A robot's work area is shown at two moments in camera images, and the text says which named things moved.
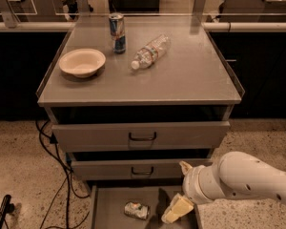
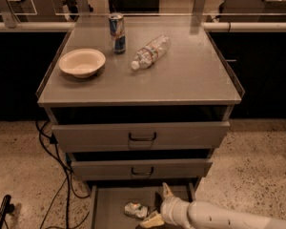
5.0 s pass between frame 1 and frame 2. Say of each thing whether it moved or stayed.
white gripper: moved
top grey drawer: stayed
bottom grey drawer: stayed
